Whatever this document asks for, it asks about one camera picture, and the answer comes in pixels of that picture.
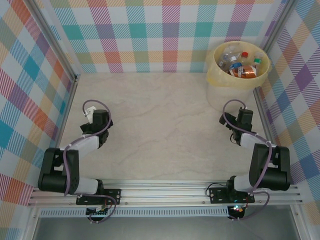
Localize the copper label plastic bottle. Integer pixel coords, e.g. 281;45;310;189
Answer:
227;64;259;79

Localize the green-white label bottle green cap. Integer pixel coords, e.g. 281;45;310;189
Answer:
251;51;265;70

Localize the red label bottle red cap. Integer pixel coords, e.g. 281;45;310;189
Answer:
236;51;251;67

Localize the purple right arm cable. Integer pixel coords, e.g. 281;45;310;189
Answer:
221;99;273;222

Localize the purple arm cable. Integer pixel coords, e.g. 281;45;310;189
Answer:
62;99;118;224
221;99;273;222

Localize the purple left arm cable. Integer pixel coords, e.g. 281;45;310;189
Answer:
62;99;118;224

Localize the aluminium frame post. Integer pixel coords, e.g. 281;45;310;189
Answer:
258;0;295;51
24;0;81;83

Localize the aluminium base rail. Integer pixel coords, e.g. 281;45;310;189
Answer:
27;179;304;207

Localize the white slotted cable duct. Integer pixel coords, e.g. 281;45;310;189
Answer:
39;206;230;218

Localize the grey metal base plate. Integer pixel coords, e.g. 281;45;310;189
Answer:
32;214;301;240

